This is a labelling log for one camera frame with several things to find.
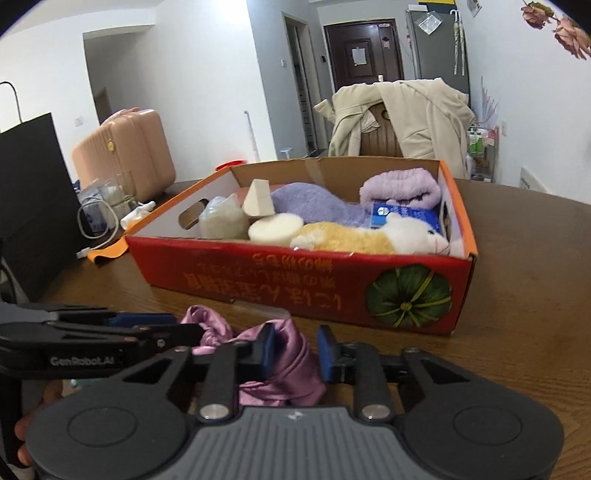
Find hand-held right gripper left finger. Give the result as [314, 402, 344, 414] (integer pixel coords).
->
[121, 322, 280, 424]

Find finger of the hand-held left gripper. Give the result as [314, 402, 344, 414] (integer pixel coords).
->
[0, 322, 205, 381]
[0, 302, 177, 340]

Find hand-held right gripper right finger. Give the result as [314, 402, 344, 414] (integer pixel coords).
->
[316, 324, 467, 424]

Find purple satin cloth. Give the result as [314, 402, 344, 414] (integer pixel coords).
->
[180, 305, 327, 407]

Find red orange cardboard box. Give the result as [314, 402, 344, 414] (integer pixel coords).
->
[124, 157, 478, 336]

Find white yellow plush toy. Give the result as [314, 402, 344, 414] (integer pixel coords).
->
[290, 212, 451, 256]

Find white round sponge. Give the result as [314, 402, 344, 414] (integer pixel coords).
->
[248, 212, 304, 247]

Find plastic-wrapped white bundle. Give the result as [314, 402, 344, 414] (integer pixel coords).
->
[198, 194, 251, 240]

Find white triangular sponge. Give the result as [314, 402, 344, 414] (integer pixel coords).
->
[242, 178, 278, 219]

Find blue packet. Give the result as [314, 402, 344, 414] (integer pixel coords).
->
[369, 202, 443, 232]

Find lavender fluffy towel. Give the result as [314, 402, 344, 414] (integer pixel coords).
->
[359, 167, 443, 210]

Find person's left hand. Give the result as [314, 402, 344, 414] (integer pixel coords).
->
[13, 381, 65, 468]

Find orange cloth strip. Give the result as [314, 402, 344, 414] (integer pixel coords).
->
[87, 237, 129, 265]

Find clear plastic bag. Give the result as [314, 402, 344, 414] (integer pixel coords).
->
[76, 182, 116, 238]

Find white tube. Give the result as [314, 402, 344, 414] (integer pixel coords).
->
[120, 200, 157, 230]

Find black paper bag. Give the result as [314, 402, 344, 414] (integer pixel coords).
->
[0, 82, 88, 301]

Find clear glass cup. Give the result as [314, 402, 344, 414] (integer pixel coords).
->
[99, 171, 137, 208]

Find blue-purple knitted cloth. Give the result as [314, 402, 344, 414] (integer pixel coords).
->
[270, 182, 372, 229]

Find pink suitcase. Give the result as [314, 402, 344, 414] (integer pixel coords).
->
[71, 108, 177, 195]

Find wooden chair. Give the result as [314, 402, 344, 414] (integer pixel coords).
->
[359, 102, 404, 158]

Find beige coat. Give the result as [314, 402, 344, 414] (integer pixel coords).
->
[314, 78, 476, 178]

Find shelf with bottles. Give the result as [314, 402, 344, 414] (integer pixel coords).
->
[466, 122, 499, 183]

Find lavender bouquet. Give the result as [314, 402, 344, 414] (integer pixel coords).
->
[480, 76, 499, 125]

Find dark brown door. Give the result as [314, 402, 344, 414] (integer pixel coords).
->
[323, 19, 404, 93]

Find grey refrigerator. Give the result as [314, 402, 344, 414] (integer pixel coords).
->
[405, 8, 472, 97]

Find white folded umbrella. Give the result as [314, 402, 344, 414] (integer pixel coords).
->
[450, 10, 468, 77]

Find dried pink flowers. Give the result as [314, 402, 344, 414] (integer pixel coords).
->
[522, 0, 591, 61]

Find white cable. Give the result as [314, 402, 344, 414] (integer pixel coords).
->
[75, 203, 123, 260]

